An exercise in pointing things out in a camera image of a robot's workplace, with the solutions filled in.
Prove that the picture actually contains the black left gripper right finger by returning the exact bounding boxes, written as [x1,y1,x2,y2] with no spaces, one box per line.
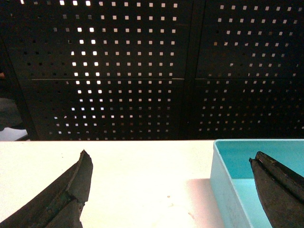
[249,151,304,228]

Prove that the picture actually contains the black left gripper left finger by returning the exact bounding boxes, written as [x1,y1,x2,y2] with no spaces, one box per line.
[0,151,93,228]

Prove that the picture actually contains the light blue plastic tray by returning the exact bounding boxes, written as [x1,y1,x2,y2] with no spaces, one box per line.
[210,139,304,228]

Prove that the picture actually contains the black perforated metal panel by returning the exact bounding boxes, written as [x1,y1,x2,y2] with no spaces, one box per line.
[0,0,304,141]

